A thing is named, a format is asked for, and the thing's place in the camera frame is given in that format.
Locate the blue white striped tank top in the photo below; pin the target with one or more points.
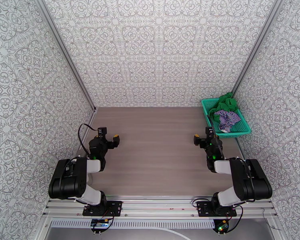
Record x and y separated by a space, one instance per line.
227 120

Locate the green shirt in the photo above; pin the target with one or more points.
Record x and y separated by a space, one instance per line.
226 101

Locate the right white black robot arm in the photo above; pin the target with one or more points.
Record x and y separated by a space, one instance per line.
252 184

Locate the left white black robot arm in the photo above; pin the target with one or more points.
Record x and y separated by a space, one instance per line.
67 179

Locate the teal plastic basket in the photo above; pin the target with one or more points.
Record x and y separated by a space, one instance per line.
207 104

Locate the blue green controller board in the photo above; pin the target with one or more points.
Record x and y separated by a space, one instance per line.
99 223

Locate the black round controller board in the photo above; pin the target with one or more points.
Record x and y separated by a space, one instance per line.
221 226

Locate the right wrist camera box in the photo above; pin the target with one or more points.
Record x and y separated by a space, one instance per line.
209 132

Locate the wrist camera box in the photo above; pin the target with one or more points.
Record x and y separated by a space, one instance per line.
102 132
209 132

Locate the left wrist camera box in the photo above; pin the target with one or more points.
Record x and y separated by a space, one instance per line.
102 132

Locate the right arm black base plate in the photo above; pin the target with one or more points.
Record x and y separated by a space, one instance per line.
203 209

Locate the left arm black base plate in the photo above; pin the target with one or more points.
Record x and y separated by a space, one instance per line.
115 208

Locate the aluminium front frame rail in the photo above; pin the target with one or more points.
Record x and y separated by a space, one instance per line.
160 204

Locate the aluminium corner post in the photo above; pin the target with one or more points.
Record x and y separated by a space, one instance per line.
65 49
257 36

